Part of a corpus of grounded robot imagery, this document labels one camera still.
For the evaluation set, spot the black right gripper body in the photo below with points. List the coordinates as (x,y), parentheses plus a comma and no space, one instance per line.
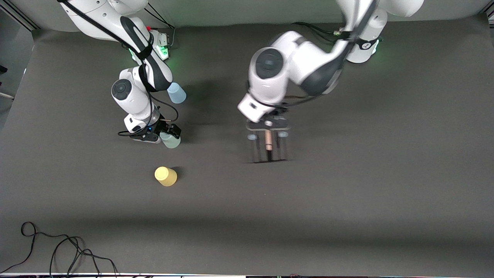
(165,126)

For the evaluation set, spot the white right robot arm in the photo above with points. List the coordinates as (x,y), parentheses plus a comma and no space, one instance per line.
(131,90)

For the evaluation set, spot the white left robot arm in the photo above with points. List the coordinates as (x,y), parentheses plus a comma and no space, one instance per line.
(293,61)

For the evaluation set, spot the aluminium frame bar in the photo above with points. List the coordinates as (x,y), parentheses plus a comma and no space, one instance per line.
(19,15)
(489,14)

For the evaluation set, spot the yellow plastic cup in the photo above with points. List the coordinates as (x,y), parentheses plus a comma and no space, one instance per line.
(166,176)

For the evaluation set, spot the light green plastic cup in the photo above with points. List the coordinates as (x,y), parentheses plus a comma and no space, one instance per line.
(171,141)

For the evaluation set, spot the light blue plastic cup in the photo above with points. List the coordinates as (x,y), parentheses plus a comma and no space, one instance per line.
(177,94)

